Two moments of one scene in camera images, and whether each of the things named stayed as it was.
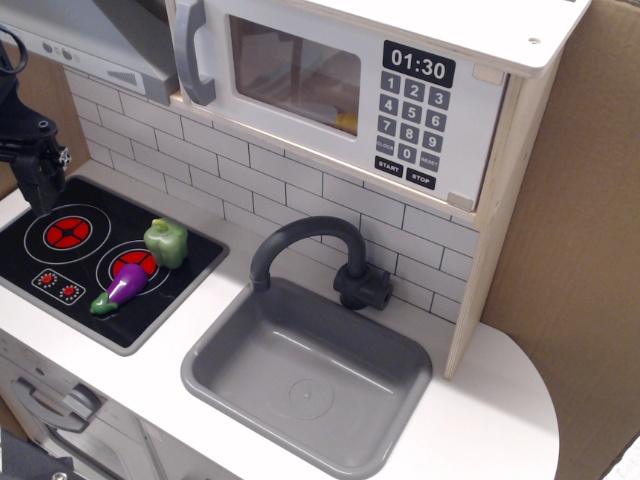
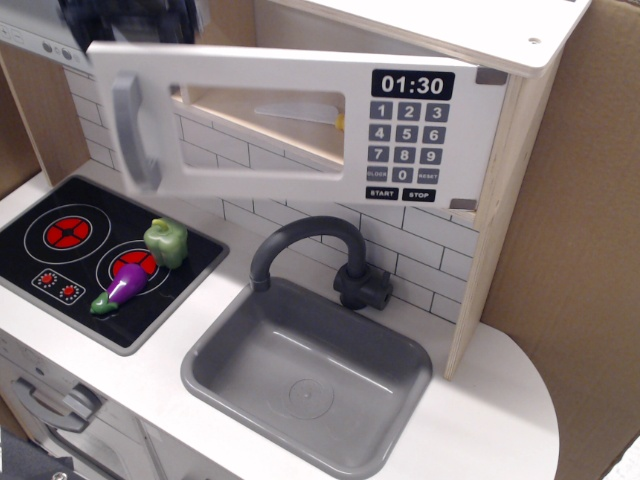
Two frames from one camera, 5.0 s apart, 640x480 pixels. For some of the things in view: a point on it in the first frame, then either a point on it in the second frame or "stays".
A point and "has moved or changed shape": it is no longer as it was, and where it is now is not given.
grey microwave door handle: [188, 16] -> [125, 92]
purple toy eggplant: [126, 284] stays
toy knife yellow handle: [347, 122] -> [325, 114]
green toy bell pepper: [167, 241] stays
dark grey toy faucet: [358, 284] stays
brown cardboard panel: [567, 281] stays
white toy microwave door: [356, 93] has moved or changed shape
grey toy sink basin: [329, 385] stays
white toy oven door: [60, 414] stays
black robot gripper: [26, 137] -> [144, 21]
